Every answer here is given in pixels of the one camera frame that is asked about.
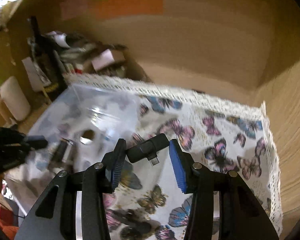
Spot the butterfly print lace tablecloth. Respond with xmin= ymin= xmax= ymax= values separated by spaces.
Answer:
xmin=5 ymin=74 xmax=283 ymax=240

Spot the dark wine bottle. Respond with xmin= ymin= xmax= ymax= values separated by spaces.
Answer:
xmin=29 ymin=16 xmax=66 ymax=96

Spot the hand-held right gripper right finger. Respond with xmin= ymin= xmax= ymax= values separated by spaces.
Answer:
xmin=169 ymin=139 xmax=280 ymax=240

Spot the white cylinder roll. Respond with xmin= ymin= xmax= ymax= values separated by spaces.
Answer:
xmin=0 ymin=76 xmax=31 ymax=122

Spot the stack of magazines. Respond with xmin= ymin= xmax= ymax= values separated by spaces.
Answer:
xmin=43 ymin=31 xmax=108 ymax=75

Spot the white paper note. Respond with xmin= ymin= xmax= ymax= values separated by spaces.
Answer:
xmin=22 ymin=57 xmax=52 ymax=92

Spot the orange sticky note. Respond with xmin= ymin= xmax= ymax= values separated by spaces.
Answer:
xmin=97 ymin=0 xmax=164 ymax=18

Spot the red clothing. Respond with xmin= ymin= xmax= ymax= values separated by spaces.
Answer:
xmin=0 ymin=199 xmax=19 ymax=240

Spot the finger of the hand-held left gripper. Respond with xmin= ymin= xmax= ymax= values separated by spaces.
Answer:
xmin=25 ymin=135 xmax=48 ymax=150

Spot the black plug adapter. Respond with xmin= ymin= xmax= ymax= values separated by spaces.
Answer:
xmin=126 ymin=133 xmax=170 ymax=167

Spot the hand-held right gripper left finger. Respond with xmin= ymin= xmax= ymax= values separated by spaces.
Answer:
xmin=14 ymin=138 xmax=127 ymax=240

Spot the small cardboard box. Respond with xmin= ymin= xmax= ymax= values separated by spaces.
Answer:
xmin=91 ymin=48 xmax=127 ymax=77

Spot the clear plastic storage box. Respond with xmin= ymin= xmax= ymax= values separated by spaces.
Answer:
xmin=27 ymin=84 xmax=142 ymax=178

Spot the pink sticky note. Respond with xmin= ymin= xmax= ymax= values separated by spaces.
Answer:
xmin=60 ymin=0 xmax=100 ymax=20

